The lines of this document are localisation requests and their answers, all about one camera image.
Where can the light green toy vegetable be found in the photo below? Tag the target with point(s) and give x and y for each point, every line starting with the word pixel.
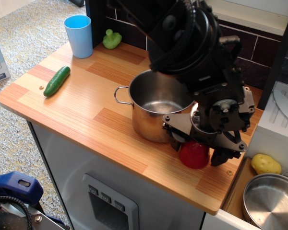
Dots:
pixel 112 39

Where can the blue plastic cup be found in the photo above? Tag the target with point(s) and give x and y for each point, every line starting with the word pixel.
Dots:
pixel 79 32

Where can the blue clamp tool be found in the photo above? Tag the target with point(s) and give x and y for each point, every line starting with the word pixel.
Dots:
pixel 19 205

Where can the grey toy kitchen cabinet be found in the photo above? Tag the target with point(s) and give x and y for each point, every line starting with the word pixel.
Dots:
pixel 97 195

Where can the stainless steel pot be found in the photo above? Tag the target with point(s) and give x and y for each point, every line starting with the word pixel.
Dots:
pixel 153 95

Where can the stainless steel pan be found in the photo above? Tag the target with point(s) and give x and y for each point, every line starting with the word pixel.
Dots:
pixel 265 201

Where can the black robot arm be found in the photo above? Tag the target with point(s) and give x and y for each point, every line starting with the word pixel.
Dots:
pixel 186 43

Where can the green toy cucumber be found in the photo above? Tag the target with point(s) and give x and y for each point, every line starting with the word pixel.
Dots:
pixel 56 81

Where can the grey toy knife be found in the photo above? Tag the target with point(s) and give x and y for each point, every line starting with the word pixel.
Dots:
pixel 281 101

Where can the red toy sweet potato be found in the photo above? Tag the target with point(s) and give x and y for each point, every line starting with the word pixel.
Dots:
pixel 194 155

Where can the white dish rack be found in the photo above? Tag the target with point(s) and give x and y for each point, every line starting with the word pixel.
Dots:
pixel 273 122

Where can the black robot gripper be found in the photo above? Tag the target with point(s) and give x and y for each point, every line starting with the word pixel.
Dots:
pixel 183 128

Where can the yellow toy potato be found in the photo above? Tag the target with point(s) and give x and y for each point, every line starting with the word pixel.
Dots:
pixel 262 163

